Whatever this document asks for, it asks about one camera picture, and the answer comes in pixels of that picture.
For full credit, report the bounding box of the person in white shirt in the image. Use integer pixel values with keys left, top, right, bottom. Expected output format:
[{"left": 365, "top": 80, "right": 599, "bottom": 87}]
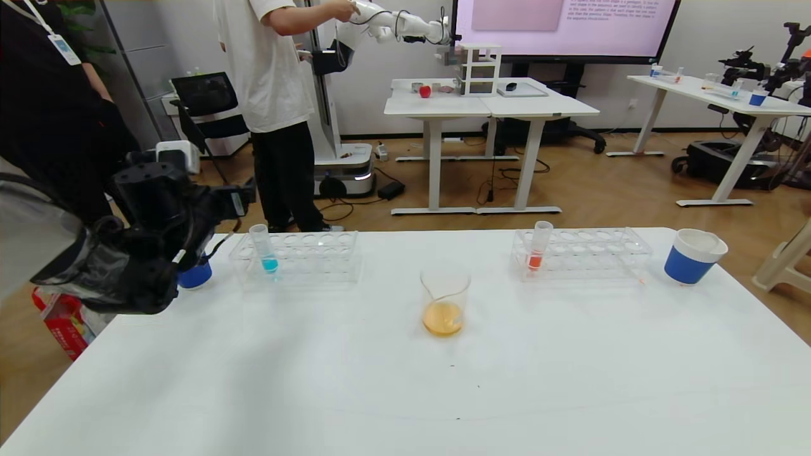
[{"left": 215, "top": 0, "right": 359, "bottom": 233}]

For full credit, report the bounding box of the person in black clothes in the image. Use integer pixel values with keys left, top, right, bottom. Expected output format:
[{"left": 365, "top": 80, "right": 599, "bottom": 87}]
[{"left": 0, "top": 0, "right": 141, "bottom": 224}]

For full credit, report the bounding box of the black chair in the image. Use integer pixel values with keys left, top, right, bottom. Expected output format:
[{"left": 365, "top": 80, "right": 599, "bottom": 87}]
[{"left": 170, "top": 72, "right": 259, "bottom": 189}]

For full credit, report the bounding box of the blue id badge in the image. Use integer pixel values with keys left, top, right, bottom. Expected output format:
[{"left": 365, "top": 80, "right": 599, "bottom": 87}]
[{"left": 49, "top": 35, "right": 82, "bottom": 66}]

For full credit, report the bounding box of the black background robot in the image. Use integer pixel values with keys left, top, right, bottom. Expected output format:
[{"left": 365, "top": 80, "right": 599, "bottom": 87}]
[{"left": 672, "top": 22, "right": 811, "bottom": 191}]

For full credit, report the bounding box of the orange-red pigment test tube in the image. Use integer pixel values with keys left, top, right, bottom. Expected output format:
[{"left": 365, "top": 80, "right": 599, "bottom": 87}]
[{"left": 526, "top": 220, "right": 554, "bottom": 273}]

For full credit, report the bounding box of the white drawer shelf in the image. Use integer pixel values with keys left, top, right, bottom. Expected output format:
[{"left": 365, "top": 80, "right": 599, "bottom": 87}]
[{"left": 456, "top": 43, "right": 502, "bottom": 97}]

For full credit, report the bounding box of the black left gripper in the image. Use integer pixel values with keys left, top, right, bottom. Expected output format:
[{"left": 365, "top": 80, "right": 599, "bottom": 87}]
[{"left": 205, "top": 177, "right": 257, "bottom": 220}]

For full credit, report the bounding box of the grey cabinet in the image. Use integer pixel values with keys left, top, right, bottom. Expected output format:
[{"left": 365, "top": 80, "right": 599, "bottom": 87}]
[{"left": 105, "top": 0, "right": 191, "bottom": 153}]

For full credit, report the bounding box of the clear glass beaker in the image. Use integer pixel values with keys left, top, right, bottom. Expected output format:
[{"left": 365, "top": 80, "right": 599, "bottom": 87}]
[{"left": 419, "top": 261, "right": 472, "bottom": 338}]

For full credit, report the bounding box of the white desk with apple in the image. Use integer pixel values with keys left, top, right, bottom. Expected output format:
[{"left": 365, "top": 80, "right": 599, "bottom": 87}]
[{"left": 384, "top": 77, "right": 520, "bottom": 216}]

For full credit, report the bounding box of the large wall monitor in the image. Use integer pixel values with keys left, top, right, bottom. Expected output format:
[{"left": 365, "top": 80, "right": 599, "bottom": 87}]
[{"left": 451, "top": 0, "right": 682, "bottom": 64}]

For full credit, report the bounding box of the grey tray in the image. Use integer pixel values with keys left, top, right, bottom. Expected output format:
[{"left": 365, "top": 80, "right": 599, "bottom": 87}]
[{"left": 497, "top": 82, "right": 549, "bottom": 98}]

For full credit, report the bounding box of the blue pigment test tube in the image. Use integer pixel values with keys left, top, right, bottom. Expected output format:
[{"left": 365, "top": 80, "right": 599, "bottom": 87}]
[{"left": 248, "top": 224, "right": 280, "bottom": 275}]

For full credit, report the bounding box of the white mobile robot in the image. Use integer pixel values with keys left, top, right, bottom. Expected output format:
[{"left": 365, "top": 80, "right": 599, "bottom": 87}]
[{"left": 298, "top": 0, "right": 454, "bottom": 198}]

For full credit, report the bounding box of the white plastic stool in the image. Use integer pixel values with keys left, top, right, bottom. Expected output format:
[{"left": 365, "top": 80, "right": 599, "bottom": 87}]
[{"left": 753, "top": 218, "right": 811, "bottom": 293}]

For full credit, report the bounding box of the white desk with tray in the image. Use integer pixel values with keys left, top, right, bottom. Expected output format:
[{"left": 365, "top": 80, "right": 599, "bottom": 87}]
[{"left": 476, "top": 77, "right": 601, "bottom": 215}]

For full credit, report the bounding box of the long white desk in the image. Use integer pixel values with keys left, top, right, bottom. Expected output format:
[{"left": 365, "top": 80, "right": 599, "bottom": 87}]
[{"left": 606, "top": 74, "right": 811, "bottom": 208}]

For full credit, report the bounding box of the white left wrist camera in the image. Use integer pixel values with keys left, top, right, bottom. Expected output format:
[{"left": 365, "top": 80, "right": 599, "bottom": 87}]
[{"left": 155, "top": 141, "right": 201, "bottom": 175}]

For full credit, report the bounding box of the red shopping bag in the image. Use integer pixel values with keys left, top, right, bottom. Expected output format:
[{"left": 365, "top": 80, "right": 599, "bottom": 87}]
[{"left": 32, "top": 288, "right": 115, "bottom": 362}]

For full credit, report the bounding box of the blue and white paper cup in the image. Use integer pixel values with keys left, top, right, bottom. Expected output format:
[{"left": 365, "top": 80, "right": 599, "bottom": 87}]
[
  {"left": 177, "top": 256, "right": 213, "bottom": 291},
  {"left": 664, "top": 228, "right": 729, "bottom": 286}
]

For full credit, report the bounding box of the clear acrylic test tube rack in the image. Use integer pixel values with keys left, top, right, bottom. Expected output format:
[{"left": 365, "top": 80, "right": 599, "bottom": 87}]
[
  {"left": 511, "top": 227, "right": 654, "bottom": 283},
  {"left": 228, "top": 230, "right": 363, "bottom": 287}
]

